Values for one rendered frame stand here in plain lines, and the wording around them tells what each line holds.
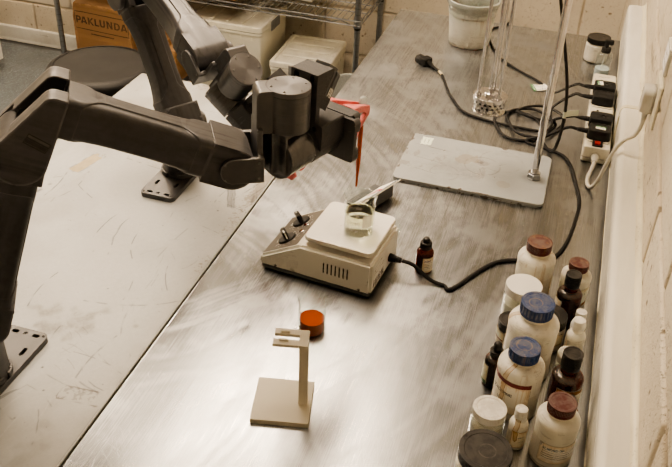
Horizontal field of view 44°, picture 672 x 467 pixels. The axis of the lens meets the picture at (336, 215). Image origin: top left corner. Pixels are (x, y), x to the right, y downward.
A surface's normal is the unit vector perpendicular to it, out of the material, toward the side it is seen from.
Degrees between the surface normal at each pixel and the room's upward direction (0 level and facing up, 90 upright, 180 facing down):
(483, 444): 0
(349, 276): 90
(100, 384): 0
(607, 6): 90
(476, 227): 0
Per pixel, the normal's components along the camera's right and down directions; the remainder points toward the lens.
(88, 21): -0.40, 0.51
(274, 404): 0.04, -0.83
